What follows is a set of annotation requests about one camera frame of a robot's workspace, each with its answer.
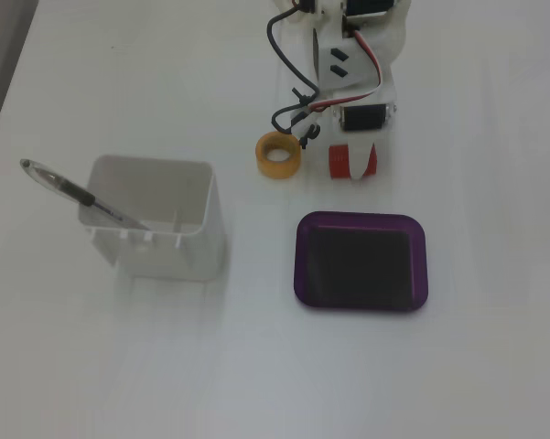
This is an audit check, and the red white black servo cable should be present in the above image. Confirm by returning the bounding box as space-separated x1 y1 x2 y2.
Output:
307 27 386 114

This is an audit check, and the black clear ballpoint pen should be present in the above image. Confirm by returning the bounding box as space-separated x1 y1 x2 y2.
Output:
19 157 153 231

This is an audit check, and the yellow tape roll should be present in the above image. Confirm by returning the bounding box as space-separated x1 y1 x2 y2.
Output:
254 131 304 181

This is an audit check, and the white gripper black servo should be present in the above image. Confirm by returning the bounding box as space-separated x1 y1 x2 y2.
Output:
330 78 398 183

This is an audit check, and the red cube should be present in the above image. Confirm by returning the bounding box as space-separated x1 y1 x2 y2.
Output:
327 143 379 180

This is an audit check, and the purple metal tray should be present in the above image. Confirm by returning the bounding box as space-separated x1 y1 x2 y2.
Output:
293 210 430 316

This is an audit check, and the black zip tie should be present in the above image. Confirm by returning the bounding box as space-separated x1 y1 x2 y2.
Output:
290 86 320 151

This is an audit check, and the white plastic container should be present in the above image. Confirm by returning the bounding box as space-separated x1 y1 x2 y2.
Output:
77 154 226 283

